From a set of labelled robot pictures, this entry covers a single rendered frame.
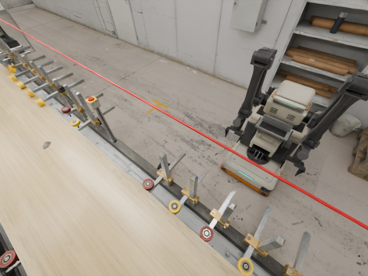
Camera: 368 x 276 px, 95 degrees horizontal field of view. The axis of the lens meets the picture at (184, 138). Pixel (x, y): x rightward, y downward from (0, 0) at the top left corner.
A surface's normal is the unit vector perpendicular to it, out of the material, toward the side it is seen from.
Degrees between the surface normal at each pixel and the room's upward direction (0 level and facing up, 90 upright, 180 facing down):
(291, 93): 42
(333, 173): 0
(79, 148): 0
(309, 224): 0
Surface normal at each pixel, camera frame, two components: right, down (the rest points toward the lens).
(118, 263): -0.02, -0.62
